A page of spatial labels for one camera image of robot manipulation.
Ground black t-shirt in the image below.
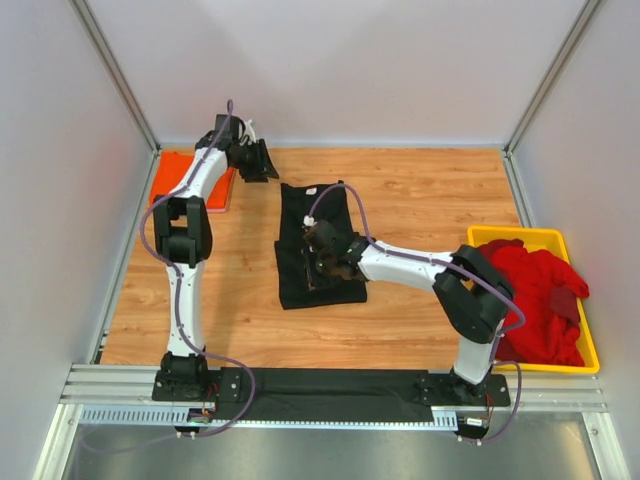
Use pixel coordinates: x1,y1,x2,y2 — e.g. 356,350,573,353
274,183,368,310

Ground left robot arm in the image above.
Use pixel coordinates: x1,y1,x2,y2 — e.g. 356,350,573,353
150,113,279,363

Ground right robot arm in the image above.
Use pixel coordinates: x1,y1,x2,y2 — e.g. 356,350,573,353
303,216,514,388

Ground folded orange t-shirt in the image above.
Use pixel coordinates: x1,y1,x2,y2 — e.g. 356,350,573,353
148,151,237,211

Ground yellow plastic bin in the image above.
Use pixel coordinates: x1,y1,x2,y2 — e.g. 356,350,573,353
467,225,600,374

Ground red t-shirt in bin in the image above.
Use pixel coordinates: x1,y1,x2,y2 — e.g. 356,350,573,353
479,239,590,367

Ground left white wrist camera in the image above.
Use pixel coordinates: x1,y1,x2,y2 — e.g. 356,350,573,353
239,119,258,146

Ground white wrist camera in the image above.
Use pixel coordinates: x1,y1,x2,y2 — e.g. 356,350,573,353
239,119,258,146
303,215,316,228

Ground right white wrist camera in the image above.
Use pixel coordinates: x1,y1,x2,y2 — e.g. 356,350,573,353
303,215,316,228

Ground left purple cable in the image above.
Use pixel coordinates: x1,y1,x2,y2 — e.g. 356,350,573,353
139,98,260,441

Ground purple cable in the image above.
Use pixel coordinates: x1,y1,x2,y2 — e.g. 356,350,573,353
139,98,260,441
307,183,526,446

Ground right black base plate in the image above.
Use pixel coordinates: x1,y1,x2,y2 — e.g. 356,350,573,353
416,371,511,407

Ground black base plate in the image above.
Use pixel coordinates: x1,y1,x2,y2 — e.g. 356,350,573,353
151,368,243,403
416,371,511,407

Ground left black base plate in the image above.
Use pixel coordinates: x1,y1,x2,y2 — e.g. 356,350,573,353
151,368,243,403

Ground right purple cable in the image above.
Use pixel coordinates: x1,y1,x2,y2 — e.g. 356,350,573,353
307,183,526,446

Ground left aluminium frame post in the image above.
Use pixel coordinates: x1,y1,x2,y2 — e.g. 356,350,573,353
69,0,161,154

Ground aluminium frame post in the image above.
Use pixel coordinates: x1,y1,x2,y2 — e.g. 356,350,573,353
69,0,161,154
503,0,604,157

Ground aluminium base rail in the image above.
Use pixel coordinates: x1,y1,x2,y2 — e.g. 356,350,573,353
60,365,607,431

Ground right aluminium frame post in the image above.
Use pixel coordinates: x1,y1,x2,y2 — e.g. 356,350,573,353
503,0,604,157

